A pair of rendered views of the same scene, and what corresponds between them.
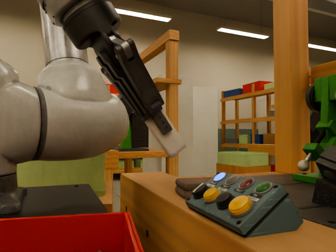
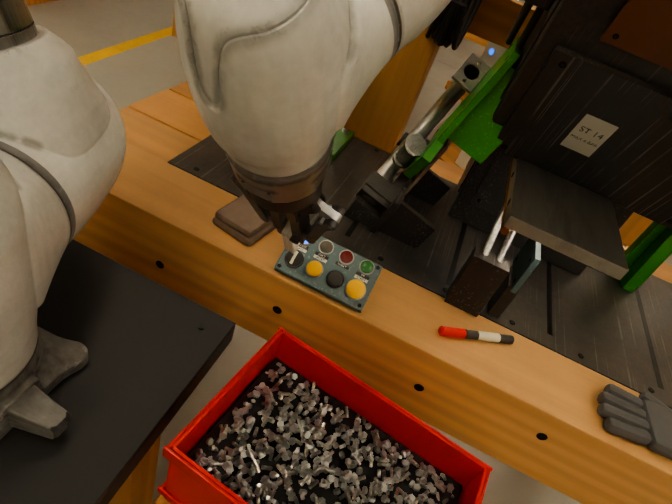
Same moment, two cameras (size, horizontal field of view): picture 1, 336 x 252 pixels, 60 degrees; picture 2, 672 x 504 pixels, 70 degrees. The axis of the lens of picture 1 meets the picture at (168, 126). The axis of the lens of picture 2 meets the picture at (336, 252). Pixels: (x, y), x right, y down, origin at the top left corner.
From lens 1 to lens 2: 0.59 m
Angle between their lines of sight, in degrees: 70
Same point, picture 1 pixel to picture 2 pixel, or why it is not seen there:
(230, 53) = not seen: outside the picture
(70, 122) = (95, 198)
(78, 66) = (63, 68)
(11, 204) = (84, 355)
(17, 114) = (52, 244)
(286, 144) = not seen: hidden behind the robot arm
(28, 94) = (44, 194)
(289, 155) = not seen: hidden behind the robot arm
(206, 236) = (314, 305)
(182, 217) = (268, 279)
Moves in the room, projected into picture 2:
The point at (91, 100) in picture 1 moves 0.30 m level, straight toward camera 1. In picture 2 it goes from (101, 136) to (325, 268)
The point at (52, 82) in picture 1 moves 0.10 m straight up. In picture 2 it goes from (36, 128) to (25, 22)
